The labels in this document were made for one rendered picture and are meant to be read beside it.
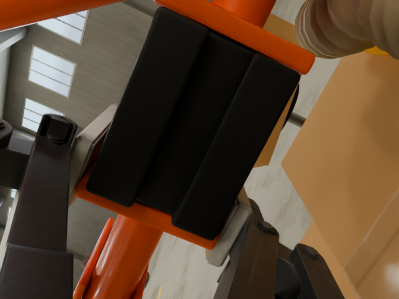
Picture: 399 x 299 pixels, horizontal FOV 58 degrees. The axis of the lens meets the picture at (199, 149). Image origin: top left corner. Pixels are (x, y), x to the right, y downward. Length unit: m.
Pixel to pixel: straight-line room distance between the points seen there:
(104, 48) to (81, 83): 1.30
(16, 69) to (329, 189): 10.82
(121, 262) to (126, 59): 9.34
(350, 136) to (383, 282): 0.12
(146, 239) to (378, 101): 0.20
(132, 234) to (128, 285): 0.03
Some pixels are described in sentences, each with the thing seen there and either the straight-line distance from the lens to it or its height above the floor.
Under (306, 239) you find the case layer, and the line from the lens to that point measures 1.15.
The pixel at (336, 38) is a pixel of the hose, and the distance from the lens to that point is 0.20.
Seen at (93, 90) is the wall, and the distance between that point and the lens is 10.22.
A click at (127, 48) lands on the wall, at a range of 9.37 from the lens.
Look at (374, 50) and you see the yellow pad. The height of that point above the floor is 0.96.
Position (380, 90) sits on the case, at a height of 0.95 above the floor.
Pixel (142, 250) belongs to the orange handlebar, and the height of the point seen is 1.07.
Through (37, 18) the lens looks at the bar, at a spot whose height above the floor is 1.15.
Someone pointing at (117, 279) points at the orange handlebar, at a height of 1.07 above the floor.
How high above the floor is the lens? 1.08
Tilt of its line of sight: 8 degrees down
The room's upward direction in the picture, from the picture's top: 66 degrees counter-clockwise
